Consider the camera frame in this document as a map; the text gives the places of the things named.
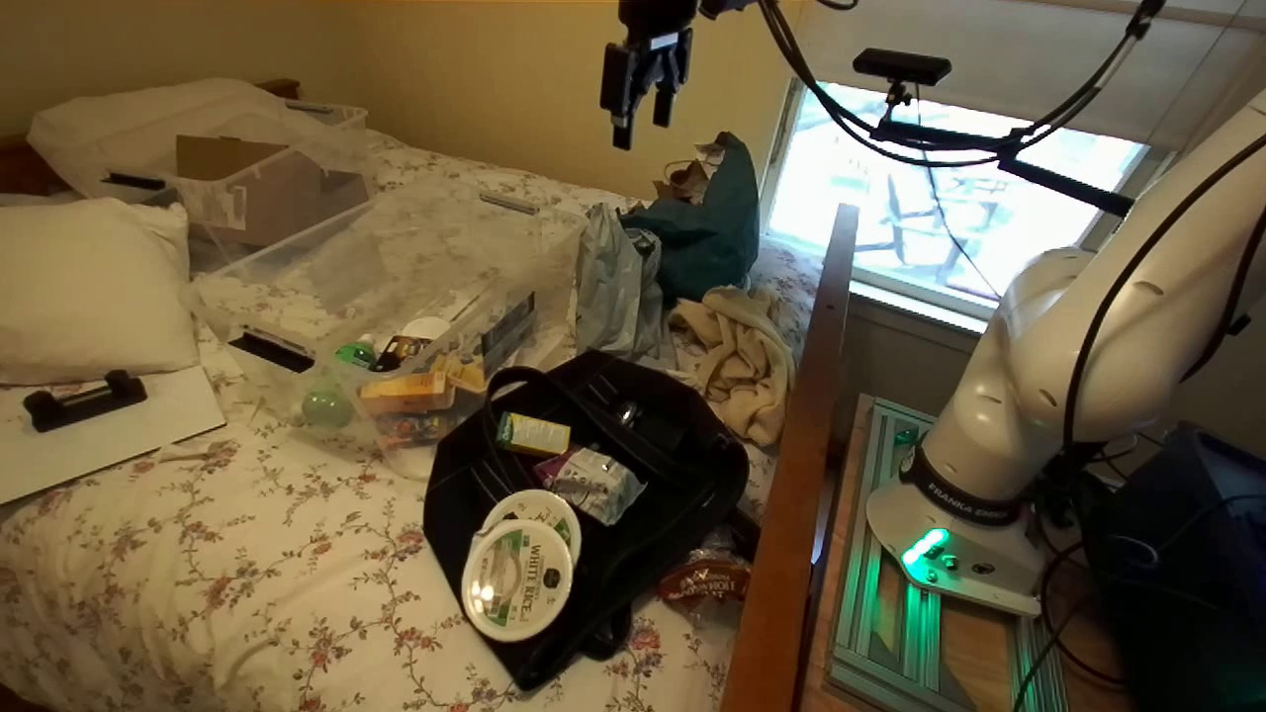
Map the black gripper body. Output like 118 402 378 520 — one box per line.
614 0 701 58

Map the teal fabric bag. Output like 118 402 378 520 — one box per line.
623 132 762 305

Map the grey plastic bag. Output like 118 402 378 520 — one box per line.
571 201 670 362

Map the large clear plastic container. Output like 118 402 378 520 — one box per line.
192 181 588 458

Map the clear container with cardboard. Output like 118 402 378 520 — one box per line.
161 111 378 274

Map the black bag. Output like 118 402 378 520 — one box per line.
420 347 753 695

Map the dark grey flat box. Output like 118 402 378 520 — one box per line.
478 289 543 380

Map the window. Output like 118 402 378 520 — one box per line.
762 77 1164 330

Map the beige knitted towel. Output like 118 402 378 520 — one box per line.
666 285 796 450

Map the black key fob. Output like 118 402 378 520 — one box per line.
373 334 424 377

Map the white window blind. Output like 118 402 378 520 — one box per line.
796 0 1266 152

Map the pale green small box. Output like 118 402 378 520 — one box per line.
496 406 577 462

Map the brown cardboard box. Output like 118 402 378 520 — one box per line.
174 135 373 252

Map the yellow cardboard box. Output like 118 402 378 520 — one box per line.
356 368 490 425

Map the green packet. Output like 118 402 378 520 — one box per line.
333 336 378 377

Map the teal blister pack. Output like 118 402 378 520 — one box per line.
543 449 652 530

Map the small round white tub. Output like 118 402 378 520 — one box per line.
478 487 587 559

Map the green ball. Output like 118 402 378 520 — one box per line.
296 377 360 430

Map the wooden bed footboard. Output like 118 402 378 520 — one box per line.
721 201 862 712

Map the white plastic covered bedding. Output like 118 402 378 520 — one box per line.
22 77 307 207

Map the red snack packet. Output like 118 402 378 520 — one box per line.
658 550 757 615

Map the large round white tub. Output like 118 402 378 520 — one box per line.
457 520 577 648

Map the white pillow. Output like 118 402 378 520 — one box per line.
0 193 201 387

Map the black remote control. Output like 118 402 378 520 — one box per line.
19 368 151 437

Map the floral bed sheet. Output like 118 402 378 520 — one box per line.
0 124 823 712

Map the black computer case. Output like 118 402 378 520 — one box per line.
1080 426 1266 712

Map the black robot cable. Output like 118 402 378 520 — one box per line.
753 0 1169 176

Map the black camera on stand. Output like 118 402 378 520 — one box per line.
852 46 954 94

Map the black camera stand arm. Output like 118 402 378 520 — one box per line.
867 81 1140 220

